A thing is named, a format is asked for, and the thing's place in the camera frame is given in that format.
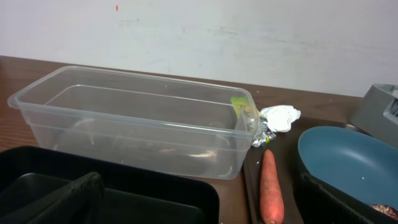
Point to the blue plate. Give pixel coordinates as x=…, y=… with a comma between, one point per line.
x=356, y=168

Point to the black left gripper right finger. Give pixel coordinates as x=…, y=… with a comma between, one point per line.
x=319, y=202

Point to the dark brown serving tray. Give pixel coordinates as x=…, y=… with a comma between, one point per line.
x=284, y=148

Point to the clear plastic bin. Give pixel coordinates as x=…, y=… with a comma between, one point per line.
x=162, y=124

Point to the brown food scrap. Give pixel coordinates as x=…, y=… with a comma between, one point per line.
x=385, y=209

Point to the orange carrot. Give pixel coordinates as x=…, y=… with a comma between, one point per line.
x=271, y=205

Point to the white napkin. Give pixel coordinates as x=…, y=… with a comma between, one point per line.
x=280, y=118

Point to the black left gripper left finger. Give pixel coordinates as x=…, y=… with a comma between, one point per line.
x=79, y=201

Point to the yellow green foil wrapper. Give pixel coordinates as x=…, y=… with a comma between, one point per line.
x=252, y=120

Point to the black plastic bin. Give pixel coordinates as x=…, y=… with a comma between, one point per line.
x=131, y=195

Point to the grey dishwasher rack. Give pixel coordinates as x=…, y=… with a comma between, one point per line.
x=377, y=114

